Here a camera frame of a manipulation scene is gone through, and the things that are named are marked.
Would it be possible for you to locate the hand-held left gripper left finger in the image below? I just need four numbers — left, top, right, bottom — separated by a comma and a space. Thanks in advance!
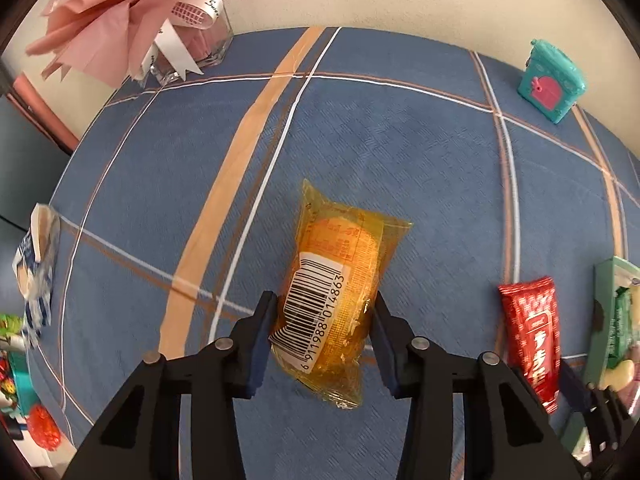
62, 290, 278, 480

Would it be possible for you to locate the clear glass vase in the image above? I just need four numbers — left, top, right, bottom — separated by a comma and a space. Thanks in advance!
135, 0, 236, 86

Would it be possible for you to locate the orange red bumpy ball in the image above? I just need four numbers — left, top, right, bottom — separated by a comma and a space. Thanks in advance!
26, 405, 63, 450

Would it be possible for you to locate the green printed packet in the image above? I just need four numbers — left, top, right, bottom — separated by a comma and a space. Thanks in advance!
0, 314, 26, 353

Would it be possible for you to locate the dark grey cabinet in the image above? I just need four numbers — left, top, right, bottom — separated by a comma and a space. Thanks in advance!
0, 92, 76, 241

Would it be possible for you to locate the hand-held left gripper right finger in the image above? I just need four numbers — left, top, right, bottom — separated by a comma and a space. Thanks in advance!
369, 291, 586, 480

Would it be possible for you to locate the pink board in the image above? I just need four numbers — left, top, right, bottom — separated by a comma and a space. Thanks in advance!
12, 75, 81, 153

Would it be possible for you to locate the blue plaid sheet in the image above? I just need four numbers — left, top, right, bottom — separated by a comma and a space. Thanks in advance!
25, 26, 640, 480

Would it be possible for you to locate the green rimmed white tray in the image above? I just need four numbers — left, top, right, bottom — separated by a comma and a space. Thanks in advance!
565, 256, 640, 466

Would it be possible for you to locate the teal plastic box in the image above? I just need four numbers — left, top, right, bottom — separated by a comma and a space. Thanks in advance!
7, 352, 42, 413

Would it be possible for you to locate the white round pastry packet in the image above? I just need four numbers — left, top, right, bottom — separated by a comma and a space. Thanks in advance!
597, 360, 637, 392

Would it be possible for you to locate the green snack packet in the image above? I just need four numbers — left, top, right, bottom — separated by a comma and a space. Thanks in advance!
607, 285, 640, 376

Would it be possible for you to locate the yellow cake packet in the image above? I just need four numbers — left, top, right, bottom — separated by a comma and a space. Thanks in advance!
269, 178, 415, 410

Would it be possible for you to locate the blue white crumpled packet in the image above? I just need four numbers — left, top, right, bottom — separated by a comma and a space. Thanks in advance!
12, 203, 61, 348

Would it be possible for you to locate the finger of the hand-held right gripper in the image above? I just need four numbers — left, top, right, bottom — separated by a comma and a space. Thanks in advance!
559, 359, 614, 454
601, 384, 633, 437

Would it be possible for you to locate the pink paper flower bouquet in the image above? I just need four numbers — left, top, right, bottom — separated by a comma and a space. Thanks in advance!
25, 0, 296, 86

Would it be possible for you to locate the teal toy box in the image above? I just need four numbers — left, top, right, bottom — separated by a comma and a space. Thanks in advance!
516, 38, 588, 125

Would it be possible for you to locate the long red snack packet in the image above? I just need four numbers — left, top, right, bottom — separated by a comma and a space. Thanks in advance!
497, 276, 562, 415

